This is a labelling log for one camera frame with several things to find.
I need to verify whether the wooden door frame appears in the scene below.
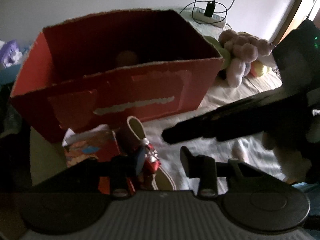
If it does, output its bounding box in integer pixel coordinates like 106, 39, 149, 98
271, 0, 320, 46

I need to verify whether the black charger plug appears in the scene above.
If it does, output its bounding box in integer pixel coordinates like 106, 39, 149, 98
204, 1, 216, 18

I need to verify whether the purple plastic bag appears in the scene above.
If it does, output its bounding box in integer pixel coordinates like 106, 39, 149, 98
1, 40, 22, 69

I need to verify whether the pink plush toy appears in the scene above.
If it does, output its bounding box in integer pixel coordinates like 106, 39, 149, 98
218, 29, 275, 88

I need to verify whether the black charger cable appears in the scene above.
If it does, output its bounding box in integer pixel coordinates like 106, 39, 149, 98
178, 0, 228, 26

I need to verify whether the red cardboard box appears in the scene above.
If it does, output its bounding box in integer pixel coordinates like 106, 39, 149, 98
10, 9, 223, 142

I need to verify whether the light green bed sheet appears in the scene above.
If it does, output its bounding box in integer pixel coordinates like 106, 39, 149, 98
145, 4, 301, 196

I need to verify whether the red decorated gift box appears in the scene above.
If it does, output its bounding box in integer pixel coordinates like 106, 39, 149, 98
61, 123, 131, 196

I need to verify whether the green plush toy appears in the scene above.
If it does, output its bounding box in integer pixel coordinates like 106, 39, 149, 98
204, 36, 231, 70

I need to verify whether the white power strip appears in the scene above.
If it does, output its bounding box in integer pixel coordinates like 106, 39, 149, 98
193, 7, 227, 28

